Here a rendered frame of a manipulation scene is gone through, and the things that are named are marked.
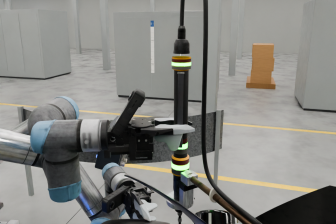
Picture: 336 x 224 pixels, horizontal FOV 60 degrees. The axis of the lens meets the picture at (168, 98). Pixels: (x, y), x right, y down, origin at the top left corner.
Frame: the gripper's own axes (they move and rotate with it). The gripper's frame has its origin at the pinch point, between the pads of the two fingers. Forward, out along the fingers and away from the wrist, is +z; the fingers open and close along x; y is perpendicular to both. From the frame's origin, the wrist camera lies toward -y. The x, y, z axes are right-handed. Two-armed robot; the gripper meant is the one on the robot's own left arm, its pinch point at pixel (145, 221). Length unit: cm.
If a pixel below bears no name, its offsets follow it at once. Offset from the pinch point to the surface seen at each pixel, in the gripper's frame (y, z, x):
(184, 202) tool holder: 1.3, 15.3, -14.3
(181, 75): -2.0, 13.1, -44.6
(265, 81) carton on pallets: 630, -484, 31
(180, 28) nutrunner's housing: -3, 12, -55
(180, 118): -1.0, 13.0, -34.7
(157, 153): 88, -143, 46
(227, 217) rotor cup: 13.2, 18.4, -9.3
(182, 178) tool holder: 0.1, 15.0, -20.7
